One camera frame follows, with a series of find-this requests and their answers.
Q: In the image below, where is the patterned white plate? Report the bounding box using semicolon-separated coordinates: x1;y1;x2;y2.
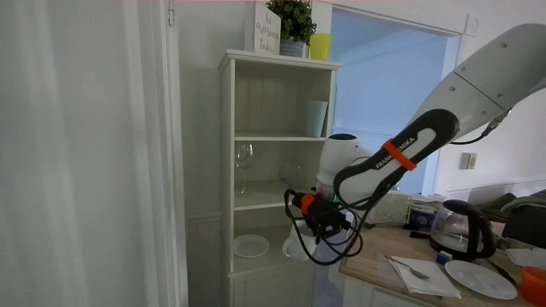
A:
443;259;519;301

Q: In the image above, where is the orange cable connector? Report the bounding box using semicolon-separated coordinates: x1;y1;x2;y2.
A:
298;192;316;216

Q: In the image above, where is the small plain white plate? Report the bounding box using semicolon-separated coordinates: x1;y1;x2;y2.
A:
232;233;271;261

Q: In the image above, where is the green potted plant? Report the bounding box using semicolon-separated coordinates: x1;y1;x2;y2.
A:
264;0;317;59

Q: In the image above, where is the metal spoon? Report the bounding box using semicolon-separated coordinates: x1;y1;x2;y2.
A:
385;254;432;281

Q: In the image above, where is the clear wine glass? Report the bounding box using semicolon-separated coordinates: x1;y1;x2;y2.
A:
234;141;256;197

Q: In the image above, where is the white lettered sign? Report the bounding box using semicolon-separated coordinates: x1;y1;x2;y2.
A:
244;1;281;56

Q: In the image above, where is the white napkin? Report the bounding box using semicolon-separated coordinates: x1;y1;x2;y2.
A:
389;254;464;300

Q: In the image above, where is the blue and white box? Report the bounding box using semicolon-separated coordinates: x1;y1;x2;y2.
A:
406;194;442;232

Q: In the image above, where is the dark green bag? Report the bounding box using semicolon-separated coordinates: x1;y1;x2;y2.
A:
500;189;546;249

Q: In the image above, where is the orange container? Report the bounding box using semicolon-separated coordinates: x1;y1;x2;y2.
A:
519;266;546;307

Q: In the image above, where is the yellow cup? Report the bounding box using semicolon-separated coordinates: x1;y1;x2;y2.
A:
307;32;333;61

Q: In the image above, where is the glass kettle black handle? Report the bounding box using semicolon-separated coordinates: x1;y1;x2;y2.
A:
428;197;498;262

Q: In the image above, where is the teal cup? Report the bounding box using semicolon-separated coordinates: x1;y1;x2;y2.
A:
304;99;329;138

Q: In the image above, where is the orange strap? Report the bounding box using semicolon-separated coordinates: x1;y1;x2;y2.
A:
380;138;418;172

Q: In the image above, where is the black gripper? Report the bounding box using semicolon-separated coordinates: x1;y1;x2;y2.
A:
309;194;350;233

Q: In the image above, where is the white wooden shelf unit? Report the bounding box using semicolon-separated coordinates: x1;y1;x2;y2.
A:
217;47;341;307

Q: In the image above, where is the white wall box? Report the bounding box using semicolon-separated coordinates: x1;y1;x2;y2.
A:
462;13;481;39

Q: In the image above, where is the white light switch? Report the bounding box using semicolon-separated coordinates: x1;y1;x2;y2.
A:
459;151;478;170

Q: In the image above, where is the black cable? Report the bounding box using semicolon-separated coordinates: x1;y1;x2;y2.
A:
281;112;508;267

